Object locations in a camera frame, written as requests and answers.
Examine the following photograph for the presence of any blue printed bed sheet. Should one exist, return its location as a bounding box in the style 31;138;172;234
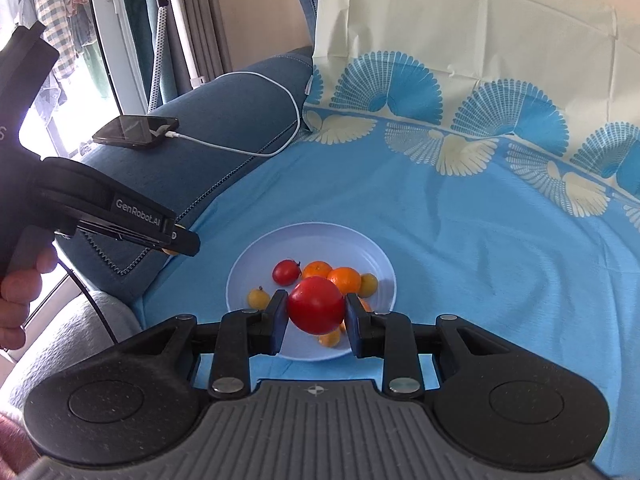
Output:
132;0;640;466

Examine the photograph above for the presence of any black cable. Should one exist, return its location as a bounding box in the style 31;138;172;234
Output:
56;255;122;346

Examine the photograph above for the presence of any black smartphone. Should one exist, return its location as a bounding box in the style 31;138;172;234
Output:
93;115;181;148

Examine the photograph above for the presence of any light blue plate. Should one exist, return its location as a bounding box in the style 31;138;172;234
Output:
226;223;397;362

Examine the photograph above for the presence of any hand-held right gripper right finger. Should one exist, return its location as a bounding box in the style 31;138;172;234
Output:
345;292;526;401

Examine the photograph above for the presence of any blue sofa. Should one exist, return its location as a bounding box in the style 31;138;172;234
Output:
52;0;321;306

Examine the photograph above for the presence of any dark red cloth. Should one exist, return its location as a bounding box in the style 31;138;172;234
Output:
0;407;43;480

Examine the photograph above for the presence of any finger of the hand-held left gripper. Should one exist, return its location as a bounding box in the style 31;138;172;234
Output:
164;227;202;257

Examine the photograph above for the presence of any white window frame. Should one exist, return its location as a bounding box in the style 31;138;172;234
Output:
85;0;151;116

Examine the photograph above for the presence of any red tomato with green stem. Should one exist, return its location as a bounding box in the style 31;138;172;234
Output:
272;259;302;287

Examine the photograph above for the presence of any white charging cable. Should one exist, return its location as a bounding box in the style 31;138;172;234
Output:
167;72;302;157

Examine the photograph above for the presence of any black garment steamer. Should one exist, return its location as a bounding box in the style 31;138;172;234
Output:
145;0;171;116

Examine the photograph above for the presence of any large orange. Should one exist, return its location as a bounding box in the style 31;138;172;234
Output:
327;267;362;296

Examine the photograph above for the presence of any white fleece blanket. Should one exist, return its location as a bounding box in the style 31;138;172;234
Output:
0;290;143;461

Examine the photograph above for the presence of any person's left hand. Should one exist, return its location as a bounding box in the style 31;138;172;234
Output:
0;247;60;351

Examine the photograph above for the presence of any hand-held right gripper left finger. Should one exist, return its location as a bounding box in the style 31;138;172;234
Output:
115;290;290;401

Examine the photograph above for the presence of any white steamer stand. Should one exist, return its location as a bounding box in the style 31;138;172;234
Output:
120;0;208;88

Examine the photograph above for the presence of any hanging plaid shirt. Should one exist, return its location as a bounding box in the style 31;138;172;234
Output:
30;0;76;81

